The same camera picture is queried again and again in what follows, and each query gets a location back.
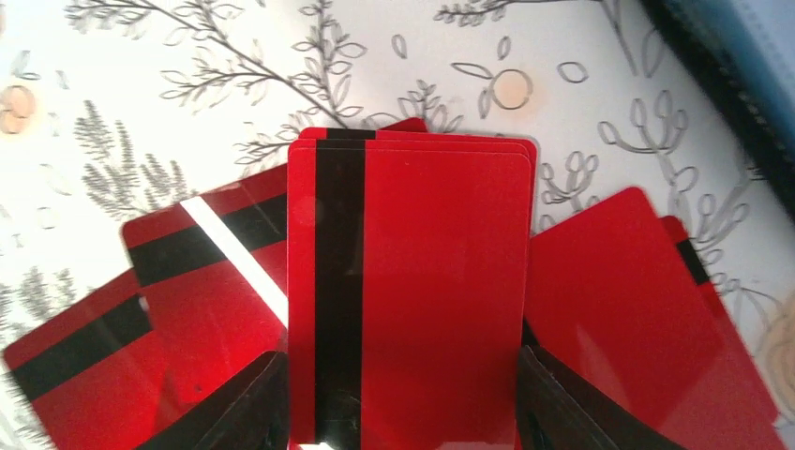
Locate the red card lower left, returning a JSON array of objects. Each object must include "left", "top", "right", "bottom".
[{"left": 3, "top": 271, "right": 167, "bottom": 449}]

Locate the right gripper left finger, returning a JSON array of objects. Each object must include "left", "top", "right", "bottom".
[{"left": 139, "top": 352, "right": 290, "bottom": 450}]

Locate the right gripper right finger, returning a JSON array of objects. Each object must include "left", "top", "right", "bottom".
[{"left": 517, "top": 345, "right": 681, "bottom": 449}]

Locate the red card black stripe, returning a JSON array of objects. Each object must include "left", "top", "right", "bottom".
[{"left": 287, "top": 139, "right": 534, "bottom": 449}]

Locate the floral patterned table mat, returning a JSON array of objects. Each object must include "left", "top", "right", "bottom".
[{"left": 1, "top": 1, "right": 794, "bottom": 444}]

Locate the red card left tilted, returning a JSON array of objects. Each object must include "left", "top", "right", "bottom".
[{"left": 121, "top": 165, "right": 287, "bottom": 406}]

